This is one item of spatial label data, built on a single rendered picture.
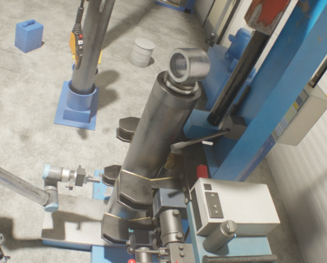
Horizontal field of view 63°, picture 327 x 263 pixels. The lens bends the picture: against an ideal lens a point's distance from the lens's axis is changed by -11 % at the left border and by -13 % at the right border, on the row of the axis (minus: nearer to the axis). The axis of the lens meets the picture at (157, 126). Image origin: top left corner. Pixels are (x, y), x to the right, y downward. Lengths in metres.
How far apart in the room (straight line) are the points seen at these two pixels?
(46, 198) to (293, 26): 1.57
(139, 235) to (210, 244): 0.65
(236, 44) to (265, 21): 2.87
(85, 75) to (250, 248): 2.06
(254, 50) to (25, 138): 2.20
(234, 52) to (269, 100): 2.72
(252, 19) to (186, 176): 0.82
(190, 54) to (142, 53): 2.95
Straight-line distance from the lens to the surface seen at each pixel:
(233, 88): 1.58
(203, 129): 1.68
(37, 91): 3.44
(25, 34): 3.98
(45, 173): 1.78
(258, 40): 1.47
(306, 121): 1.93
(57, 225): 2.23
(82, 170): 1.78
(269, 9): 1.18
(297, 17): 1.38
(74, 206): 2.33
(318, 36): 1.32
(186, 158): 1.60
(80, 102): 2.94
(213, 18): 6.40
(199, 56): 1.25
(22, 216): 2.43
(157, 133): 1.40
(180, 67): 1.34
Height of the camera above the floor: 2.15
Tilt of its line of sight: 40 degrees down
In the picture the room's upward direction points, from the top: 24 degrees clockwise
